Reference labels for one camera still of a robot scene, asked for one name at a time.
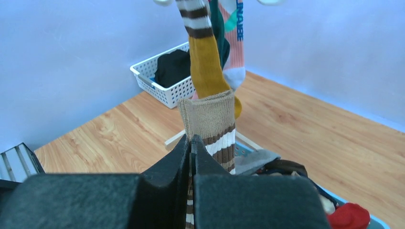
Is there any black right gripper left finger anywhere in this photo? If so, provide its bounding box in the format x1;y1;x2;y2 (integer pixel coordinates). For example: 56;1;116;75
0;137;190;229

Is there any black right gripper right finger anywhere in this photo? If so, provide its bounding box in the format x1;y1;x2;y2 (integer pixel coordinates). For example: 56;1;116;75
190;135;330;229

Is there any brown white striped sock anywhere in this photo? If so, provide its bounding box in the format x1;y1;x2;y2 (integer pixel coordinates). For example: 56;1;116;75
178;91;235;229

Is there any mustard yellow sock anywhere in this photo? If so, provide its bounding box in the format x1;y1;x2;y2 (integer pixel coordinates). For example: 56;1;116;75
176;0;231;99

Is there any pink patterned sock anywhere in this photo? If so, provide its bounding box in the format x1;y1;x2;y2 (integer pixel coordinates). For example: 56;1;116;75
192;0;247;101

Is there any green reindeer sock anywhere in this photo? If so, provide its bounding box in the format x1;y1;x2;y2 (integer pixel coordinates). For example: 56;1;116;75
209;0;230;69

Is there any white plastic clip hanger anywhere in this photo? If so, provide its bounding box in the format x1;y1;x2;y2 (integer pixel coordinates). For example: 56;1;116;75
153;0;283;6

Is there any grey sock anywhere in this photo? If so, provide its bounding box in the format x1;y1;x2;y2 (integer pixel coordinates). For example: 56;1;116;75
234;149;281;175

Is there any white perforated basket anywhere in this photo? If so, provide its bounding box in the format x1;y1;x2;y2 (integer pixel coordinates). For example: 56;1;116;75
129;42;195;109

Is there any red sock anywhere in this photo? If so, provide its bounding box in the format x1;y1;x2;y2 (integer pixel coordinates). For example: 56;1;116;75
327;203;371;229

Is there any black cloth in white basket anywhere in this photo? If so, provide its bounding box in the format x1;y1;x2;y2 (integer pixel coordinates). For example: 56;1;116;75
154;50;191;88

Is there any blue plastic sock basket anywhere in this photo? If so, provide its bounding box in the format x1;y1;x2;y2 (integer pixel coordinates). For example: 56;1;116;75
234;142;390;229

